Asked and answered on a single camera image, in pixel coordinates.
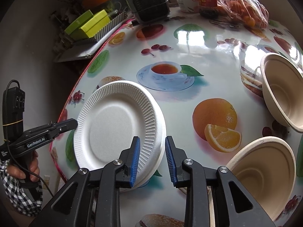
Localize beige pulp bowl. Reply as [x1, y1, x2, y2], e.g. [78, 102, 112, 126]
[260, 53, 302, 133]
[207, 136, 297, 227]

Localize beige pulp bowl upper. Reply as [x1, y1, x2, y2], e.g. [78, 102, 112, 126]
[260, 53, 302, 133]

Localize black white chevron tray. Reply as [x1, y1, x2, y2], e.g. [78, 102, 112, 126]
[93, 11, 128, 42]

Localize black white checkered sleeve left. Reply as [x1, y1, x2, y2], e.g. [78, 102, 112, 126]
[1, 161, 43, 217]

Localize person's left hand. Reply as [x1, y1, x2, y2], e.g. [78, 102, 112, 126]
[6, 150, 41, 183]

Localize beige pulp bowl lower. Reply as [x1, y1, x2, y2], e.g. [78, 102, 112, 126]
[207, 136, 297, 227]

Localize white side shelf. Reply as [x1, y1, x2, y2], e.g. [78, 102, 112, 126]
[53, 38, 102, 63]

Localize lower yellow-green box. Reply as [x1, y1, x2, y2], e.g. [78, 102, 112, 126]
[70, 10, 110, 41]

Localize bag of oranges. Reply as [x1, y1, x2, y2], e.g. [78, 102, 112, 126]
[217, 0, 269, 29]

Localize upper green box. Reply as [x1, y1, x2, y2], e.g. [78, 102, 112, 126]
[64, 10, 93, 35]

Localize large white paper plate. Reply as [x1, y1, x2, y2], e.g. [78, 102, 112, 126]
[73, 80, 166, 187]

